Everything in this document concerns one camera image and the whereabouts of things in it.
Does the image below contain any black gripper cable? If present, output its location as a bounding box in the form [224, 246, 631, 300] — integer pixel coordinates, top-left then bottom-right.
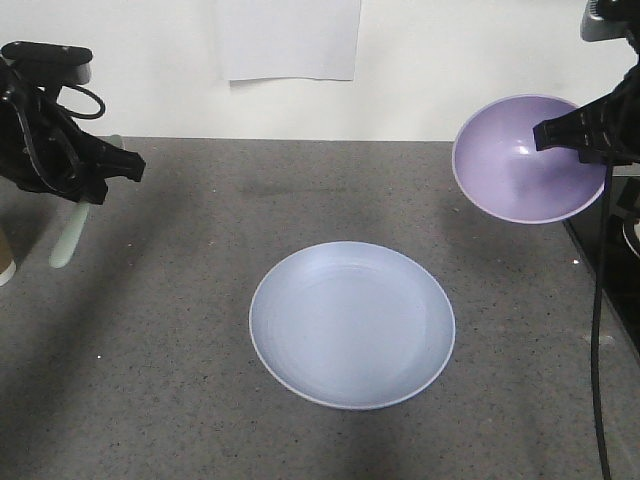
[0, 82, 107, 194]
[589, 89, 640, 480]

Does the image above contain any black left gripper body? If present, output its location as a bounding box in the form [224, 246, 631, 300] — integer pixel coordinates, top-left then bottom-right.
[1, 64, 86, 200]

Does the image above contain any black induction cooktop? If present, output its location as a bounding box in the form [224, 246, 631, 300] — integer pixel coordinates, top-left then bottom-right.
[564, 175, 639, 349]

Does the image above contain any light blue plastic plate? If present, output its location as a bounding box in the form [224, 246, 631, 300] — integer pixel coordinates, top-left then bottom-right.
[248, 241, 456, 411]

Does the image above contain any mint green plastic spoon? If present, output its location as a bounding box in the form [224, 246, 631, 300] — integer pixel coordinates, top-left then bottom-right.
[48, 133, 124, 270]

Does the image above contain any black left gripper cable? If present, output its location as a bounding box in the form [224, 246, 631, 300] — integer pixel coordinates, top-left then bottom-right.
[0, 82, 107, 194]

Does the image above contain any purple plastic bowl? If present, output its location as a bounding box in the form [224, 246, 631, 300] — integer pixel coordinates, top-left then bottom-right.
[452, 94, 606, 224]

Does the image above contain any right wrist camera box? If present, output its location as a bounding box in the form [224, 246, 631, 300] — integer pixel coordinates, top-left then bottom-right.
[580, 0, 639, 42]

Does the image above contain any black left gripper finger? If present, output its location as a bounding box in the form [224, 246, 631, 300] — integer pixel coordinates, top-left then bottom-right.
[78, 133, 146, 182]
[74, 174, 108, 204]

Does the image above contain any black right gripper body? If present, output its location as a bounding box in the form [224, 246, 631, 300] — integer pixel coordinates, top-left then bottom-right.
[604, 60, 639, 164]

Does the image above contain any white paper sheet on wall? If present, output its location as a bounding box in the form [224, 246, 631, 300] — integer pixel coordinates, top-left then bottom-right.
[215, 0, 361, 82]

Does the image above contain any brown paper cup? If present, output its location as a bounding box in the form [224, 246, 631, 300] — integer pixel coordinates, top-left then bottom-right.
[0, 230, 17, 286]

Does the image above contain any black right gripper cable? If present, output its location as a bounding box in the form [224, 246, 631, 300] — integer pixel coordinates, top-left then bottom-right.
[589, 89, 640, 480]

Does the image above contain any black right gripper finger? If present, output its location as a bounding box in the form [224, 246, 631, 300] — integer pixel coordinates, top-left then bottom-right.
[578, 150, 631, 165]
[533, 97, 614, 151]

